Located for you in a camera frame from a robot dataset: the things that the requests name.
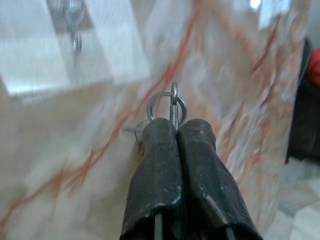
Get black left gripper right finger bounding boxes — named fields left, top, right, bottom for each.
left=176, top=118, right=265, bottom=240

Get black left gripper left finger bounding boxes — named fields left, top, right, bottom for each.
left=119, top=118, right=186, bottom=240

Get silver keys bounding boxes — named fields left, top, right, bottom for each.
left=121, top=81, right=189, bottom=146

